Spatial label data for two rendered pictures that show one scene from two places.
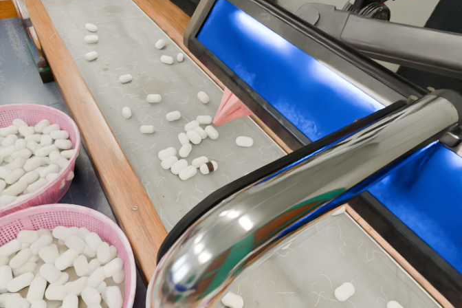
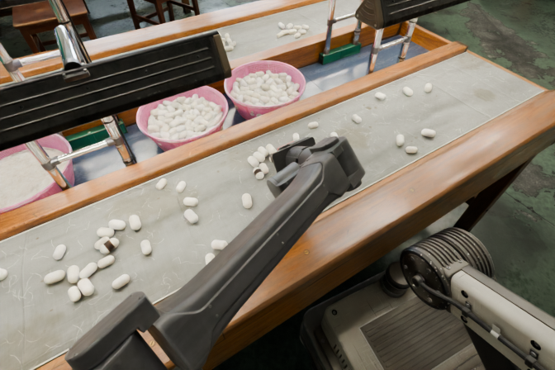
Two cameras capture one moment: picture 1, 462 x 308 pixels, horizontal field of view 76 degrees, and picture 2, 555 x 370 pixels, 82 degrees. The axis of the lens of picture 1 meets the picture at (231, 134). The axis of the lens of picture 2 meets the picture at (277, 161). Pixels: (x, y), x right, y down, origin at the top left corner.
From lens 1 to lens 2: 71 cm
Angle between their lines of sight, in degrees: 64
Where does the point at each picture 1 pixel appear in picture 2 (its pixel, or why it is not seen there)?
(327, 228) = (196, 253)
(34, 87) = not seen: hidden behind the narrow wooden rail
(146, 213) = (218, 140)
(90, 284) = (187, 131)
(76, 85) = (332, 95)
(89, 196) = not seen: hidden behind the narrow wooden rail
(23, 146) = (276, 92)
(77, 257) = (202, 125)
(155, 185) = (245, 148)
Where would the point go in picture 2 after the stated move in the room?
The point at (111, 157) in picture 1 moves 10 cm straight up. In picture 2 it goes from (262, 121) to (260, 92)
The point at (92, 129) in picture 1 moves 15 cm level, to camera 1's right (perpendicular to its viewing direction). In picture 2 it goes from (286, 110) to (278, 144)
